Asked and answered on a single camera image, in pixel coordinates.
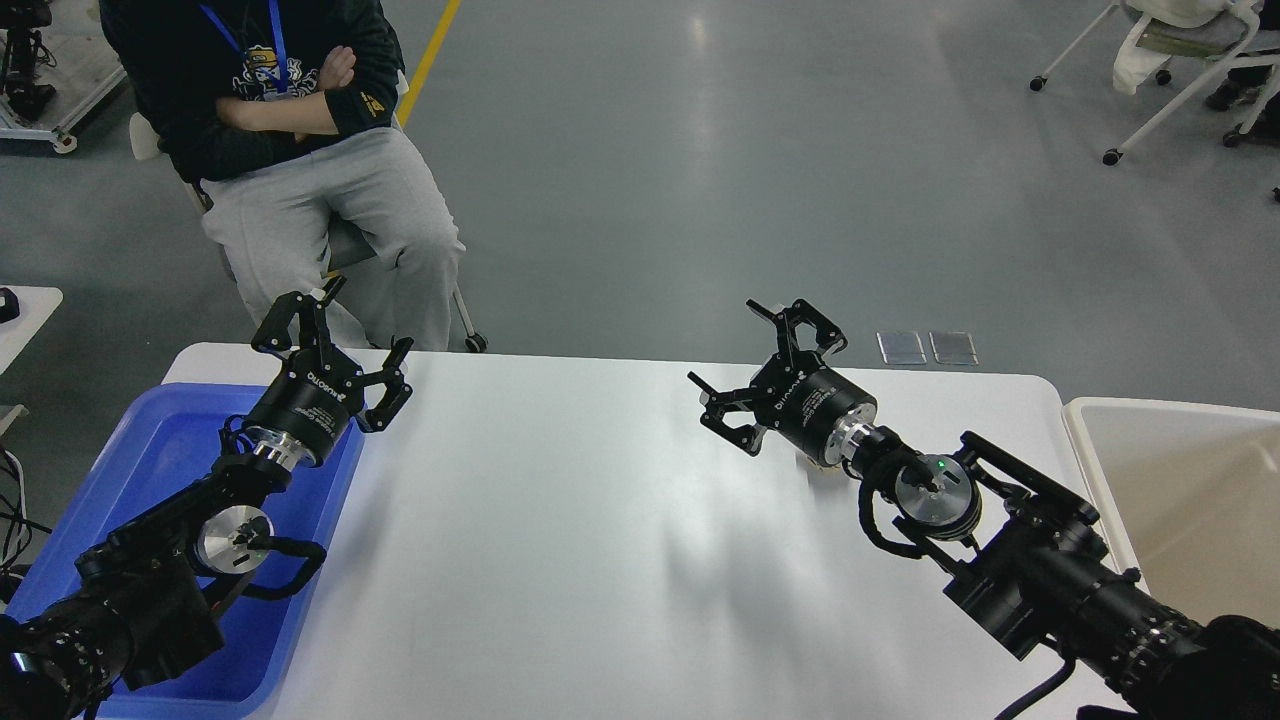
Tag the left metal floor plate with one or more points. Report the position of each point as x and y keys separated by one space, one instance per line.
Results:
x=901 y=348

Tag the white rolling chair frame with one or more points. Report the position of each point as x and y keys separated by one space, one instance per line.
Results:
x=1221 y=35

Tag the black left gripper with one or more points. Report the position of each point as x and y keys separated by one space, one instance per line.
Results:
x=320 y=388

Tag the beige plastic bin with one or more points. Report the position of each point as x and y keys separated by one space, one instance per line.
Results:
x=1189 y=494

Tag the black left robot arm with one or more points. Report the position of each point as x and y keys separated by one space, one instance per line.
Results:
x=151 y=595

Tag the white side table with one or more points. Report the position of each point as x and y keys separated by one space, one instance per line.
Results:
x=25 y=310

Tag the white chair under person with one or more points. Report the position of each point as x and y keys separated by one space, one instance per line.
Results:
x=346 y=244

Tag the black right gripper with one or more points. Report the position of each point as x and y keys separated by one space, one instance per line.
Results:
x=795 y=393

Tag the white cart with equipment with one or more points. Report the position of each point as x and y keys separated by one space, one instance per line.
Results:
x=57 y=67

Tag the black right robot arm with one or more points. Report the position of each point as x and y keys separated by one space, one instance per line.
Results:
x=1025 y=561

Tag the beige paper ball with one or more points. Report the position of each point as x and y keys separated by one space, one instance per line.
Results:
x=816 y=472

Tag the seated person dark hoodie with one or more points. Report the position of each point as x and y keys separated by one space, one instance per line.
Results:
x=283 y=112

